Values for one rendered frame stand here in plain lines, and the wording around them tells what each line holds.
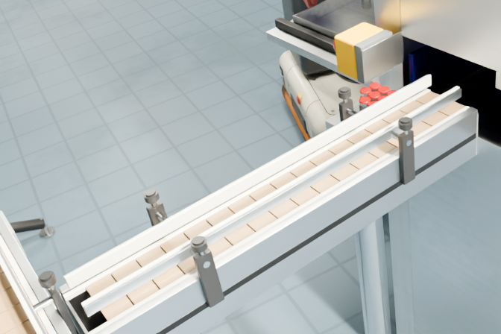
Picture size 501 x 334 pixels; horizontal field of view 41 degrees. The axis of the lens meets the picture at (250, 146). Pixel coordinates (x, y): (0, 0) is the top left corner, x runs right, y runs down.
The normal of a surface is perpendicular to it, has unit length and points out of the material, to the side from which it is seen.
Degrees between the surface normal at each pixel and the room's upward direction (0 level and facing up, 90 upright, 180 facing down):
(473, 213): 90
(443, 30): 90
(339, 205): 90
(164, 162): 0
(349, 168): 0
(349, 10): 0
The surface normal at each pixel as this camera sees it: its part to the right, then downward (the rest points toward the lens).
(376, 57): 0.55, 0.40
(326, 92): -0.17, -0.81
